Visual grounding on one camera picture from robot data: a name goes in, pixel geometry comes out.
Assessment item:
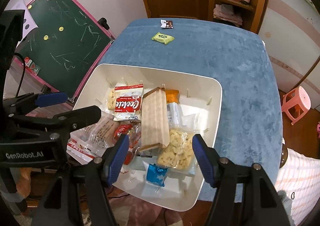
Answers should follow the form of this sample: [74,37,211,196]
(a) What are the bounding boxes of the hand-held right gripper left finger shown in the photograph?
[30,134,130,226]

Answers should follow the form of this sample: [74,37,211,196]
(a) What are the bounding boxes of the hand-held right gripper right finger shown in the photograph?
[192,134,292,226]

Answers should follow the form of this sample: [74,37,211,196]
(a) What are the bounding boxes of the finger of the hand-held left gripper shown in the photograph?
[10,106,102,142]
[2,92,68,115]

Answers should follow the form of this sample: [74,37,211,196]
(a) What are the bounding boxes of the clear packet with red print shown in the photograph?
[82,114,118,149]

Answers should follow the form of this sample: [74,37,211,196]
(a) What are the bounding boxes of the small clear puffed snack packet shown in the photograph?
[156,127,197,175]

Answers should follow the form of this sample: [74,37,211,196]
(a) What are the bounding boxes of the large clear puffed snack bag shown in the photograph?
[105,90,118,112]

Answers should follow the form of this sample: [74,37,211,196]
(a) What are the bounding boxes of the blue foil snack packet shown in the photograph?
[146,164,168,187]

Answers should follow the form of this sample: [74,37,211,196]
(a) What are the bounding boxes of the long beige wafer packet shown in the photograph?
[139,87,172,152]

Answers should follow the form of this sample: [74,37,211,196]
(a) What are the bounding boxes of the orange snack packet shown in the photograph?
[165,89,180,104]

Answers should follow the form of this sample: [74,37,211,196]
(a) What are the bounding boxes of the white plastic bin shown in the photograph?
[70,63,223,211]

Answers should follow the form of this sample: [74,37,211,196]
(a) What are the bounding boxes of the person's left hand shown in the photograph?
[15,169,33,196]

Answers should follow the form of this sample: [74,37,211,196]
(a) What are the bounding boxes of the red white picture snack packet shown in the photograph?
[66,139,103,165]

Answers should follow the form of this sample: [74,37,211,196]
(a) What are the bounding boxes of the red white cookie packet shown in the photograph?
[114,83,145,122]

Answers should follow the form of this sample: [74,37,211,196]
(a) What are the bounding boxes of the pink cloth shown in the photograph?
[107,188,200,226]

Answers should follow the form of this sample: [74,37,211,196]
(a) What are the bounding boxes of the white labelled clear packet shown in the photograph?
[167,102,184,128]

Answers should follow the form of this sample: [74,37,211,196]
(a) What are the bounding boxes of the white paper with black dots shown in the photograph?
[11,0,38,38]

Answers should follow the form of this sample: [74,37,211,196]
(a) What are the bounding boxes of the black easel clamp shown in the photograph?
[97,18,112,30]

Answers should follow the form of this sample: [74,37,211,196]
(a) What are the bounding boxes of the white pink striped blanket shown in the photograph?
[275,149,320,226]

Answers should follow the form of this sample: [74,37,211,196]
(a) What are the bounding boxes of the blue tablecloth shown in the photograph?
[96,18,284,203]

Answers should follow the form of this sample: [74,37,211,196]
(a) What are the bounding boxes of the pink plastic stool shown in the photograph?
[281,86,312,125]

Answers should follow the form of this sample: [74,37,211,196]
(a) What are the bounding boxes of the green snack packet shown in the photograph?
[151,32,175,45]

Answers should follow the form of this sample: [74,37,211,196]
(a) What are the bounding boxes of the dark brown snack packet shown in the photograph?
[160,19,175,29]

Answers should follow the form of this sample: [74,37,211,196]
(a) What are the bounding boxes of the folded pink clothes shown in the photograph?
[213,4,243,27]

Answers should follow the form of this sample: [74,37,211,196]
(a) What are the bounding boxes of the white wardrobe with pink stripes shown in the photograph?
[257,0,320,107]

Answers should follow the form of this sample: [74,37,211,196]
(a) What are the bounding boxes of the black cable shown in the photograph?
[14,53,27,98]

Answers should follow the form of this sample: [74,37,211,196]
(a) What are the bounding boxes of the green chalkboard with pink frame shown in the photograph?
[15,0,115,102]

